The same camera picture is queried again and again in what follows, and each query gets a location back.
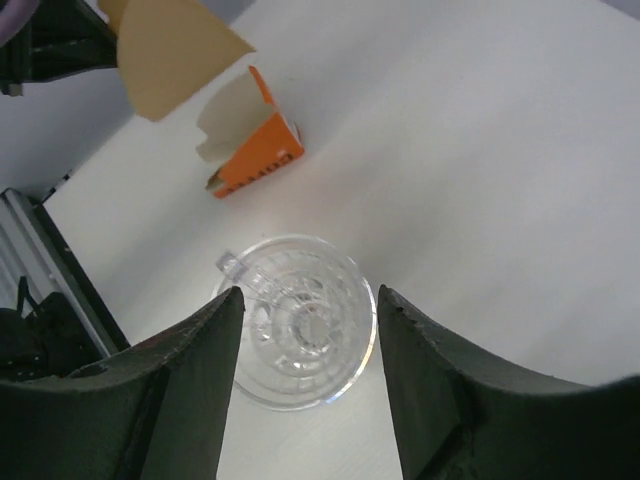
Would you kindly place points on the clear glass dripper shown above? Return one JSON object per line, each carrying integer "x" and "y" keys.
{"x": 309, "y": 324}

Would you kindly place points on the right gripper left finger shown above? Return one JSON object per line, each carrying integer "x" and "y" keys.
{"x": 157, "y": 410}

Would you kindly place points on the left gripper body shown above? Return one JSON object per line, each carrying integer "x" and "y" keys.
{"x": 44, "y": 41}

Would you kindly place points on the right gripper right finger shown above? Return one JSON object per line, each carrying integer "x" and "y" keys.
{"x": 461, "y": 412}

